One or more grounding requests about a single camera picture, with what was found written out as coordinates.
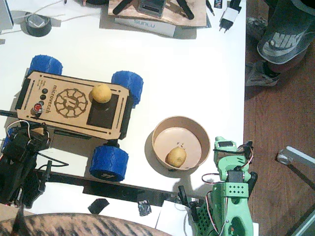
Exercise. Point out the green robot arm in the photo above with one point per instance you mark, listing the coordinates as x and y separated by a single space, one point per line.
236 209

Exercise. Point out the white Sunlu box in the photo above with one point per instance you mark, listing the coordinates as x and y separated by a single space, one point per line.
147 25

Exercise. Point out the yellow ball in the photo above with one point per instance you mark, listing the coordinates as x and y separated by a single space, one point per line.
176 157
101 93

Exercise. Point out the white paper sheet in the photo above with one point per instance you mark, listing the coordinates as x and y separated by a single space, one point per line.
172 218

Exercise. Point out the black pen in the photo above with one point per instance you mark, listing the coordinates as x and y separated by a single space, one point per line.
210 8

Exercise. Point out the white black power adapter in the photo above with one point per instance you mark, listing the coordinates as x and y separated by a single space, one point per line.
229 16

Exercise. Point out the person's head brown hair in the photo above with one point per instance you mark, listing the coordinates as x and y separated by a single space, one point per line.
73 226

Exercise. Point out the grey black electronic device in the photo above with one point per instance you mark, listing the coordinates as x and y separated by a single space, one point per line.
151 7

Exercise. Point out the wooden-topped rover chassis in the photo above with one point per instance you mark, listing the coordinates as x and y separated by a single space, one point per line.
73 118

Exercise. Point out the black tape piece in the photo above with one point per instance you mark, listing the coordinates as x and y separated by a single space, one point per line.
98 206

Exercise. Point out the person in grey Nike shorts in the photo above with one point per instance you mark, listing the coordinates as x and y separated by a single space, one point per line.
283 41

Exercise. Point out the black printed sticker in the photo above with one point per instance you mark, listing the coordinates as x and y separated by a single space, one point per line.
217 3

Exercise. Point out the grey metal bar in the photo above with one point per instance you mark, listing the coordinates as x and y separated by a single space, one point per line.
302 223

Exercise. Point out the short black metal rail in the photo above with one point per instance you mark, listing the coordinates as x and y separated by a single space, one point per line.
8 113

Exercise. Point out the black clamp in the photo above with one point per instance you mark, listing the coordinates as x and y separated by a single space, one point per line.
45 177
183 194

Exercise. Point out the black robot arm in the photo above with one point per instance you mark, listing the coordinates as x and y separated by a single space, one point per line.
14 177

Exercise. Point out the long black metal rail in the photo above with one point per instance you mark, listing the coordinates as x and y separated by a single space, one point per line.
110 188

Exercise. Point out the black tripod leg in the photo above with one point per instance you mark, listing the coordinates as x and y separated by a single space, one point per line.
121 7
185 9

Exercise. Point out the clear plastic cube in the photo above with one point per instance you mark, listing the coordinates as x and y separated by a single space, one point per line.
37 21

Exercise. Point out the crumpled foil scrap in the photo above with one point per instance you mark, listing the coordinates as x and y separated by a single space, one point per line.
144 208

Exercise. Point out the wooden board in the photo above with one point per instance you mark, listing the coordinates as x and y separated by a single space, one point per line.
172 14

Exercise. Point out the black tape roll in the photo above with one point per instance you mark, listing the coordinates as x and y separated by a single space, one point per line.
37 30

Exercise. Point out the grey metal frame leg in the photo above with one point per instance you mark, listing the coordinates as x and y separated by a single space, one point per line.
295 157

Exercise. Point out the grey white box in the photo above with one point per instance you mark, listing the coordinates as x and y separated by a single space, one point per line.
5 14

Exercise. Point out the tan paper bowl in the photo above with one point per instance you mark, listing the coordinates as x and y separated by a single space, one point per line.
177 137

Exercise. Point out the black plug adapter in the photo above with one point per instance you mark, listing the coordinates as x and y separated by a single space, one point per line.
236 4

